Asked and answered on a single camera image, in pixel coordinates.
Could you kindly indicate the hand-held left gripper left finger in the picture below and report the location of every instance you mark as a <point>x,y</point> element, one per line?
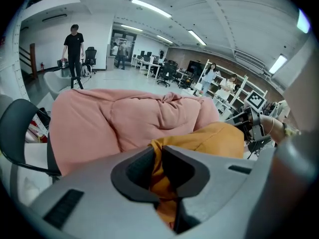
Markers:
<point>99,195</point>

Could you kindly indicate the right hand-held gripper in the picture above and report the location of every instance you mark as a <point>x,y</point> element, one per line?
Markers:
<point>255,101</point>

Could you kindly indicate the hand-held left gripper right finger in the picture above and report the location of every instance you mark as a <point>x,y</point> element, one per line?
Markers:
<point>236,195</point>

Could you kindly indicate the orange cushion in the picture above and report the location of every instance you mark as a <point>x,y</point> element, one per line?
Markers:
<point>216,138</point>

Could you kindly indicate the person's right forearm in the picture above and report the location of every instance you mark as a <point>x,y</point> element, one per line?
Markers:
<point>279,129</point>

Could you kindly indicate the white open shelving rack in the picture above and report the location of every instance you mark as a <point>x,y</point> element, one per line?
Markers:
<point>239,93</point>

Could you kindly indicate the long ceiling light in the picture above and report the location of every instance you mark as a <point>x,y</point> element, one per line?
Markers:
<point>150,7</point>
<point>277,64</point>
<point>131,28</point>
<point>164,39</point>
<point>197,37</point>

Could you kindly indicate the pink padded armchair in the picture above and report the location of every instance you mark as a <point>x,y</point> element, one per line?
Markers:
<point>99,123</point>

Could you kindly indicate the row of black office chairs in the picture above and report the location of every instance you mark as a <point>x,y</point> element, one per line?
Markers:
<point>169,72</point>

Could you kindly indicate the black folding chair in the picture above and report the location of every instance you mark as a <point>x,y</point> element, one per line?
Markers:
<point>20,123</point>

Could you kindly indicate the white office desk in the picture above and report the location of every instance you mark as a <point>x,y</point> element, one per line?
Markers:
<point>149,66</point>

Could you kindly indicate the grey shell chair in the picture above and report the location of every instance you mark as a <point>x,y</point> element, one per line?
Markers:
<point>56,83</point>

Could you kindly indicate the white backpack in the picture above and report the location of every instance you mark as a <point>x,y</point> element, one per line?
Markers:
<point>86,71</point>

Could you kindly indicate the black high-back office chair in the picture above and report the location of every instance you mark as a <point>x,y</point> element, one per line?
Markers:
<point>90,57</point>

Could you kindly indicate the red fire extinguisher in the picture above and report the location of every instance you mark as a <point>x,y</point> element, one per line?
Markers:
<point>42,66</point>

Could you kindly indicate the white curved shelf unit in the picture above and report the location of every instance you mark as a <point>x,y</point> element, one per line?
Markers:
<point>15,58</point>

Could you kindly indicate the black wall screen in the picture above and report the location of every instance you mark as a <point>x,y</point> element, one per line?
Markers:
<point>197,67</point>

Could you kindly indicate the brown wooden post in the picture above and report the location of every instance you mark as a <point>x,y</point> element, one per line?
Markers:
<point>33,61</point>

